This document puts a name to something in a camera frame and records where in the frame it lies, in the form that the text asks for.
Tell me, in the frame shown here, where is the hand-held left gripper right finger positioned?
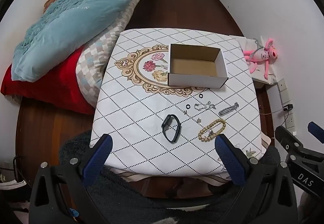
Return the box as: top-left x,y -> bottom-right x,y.
215,134 -> 298,224

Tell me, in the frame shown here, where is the white wall socket panel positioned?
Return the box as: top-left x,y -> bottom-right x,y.
278,79 -> 297,130

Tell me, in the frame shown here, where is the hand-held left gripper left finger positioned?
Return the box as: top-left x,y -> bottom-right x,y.
29,134 -> 113,224

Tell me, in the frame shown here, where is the light blue quilt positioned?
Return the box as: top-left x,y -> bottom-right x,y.
11,0 -> 162,82

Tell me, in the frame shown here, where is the wooden bead bracelet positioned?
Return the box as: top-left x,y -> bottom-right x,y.
198,118 -> 226,142

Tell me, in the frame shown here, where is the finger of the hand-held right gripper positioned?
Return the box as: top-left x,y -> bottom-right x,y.
275,126 -> 307,162
307,121 -> 324,144

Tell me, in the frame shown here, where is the black smart band watch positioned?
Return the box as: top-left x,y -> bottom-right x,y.
161,114 -> 182,143

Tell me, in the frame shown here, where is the red blanket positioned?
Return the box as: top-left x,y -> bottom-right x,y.
1,46 -> 96,115

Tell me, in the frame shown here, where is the white cardboard box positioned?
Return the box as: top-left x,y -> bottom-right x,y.
167,43 -> 228,88

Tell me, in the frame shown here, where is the white diamond pattern tablecloth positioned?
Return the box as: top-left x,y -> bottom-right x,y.
90,28 -> 271,185

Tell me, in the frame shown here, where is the thin white cable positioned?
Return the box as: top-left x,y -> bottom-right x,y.
259,110 -> 284,116

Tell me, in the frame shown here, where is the pink plush toy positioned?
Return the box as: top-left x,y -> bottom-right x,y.
243,37 -> 278,79

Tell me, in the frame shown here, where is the thin silver charm bracelet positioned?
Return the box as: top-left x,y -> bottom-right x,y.
194,101 -> 216,112

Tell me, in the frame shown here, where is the dark grey fuzzy cloth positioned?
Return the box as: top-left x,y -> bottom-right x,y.
59,130 -> 281,224

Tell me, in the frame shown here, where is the checked bed sheet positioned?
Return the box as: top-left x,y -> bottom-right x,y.
76,0 -> 155,108

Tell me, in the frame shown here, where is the thick silver chain bracelet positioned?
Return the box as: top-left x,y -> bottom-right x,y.
218,102 -> 239,117

